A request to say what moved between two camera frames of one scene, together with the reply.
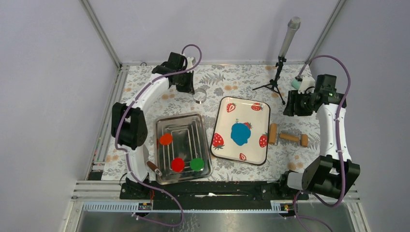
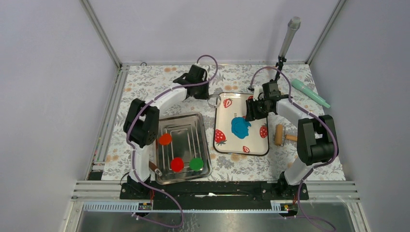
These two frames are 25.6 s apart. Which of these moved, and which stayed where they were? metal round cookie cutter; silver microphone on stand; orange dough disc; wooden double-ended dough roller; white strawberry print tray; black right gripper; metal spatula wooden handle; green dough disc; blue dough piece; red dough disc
Moved: wooden double-ended dough roller; blue dough piece; metal round cookie cutter; white strawberry print tray; black right gripper
Stayed: orange dough disc; silver microphone on stand; metal spatula wooden handle; green dough disc; red dough disc
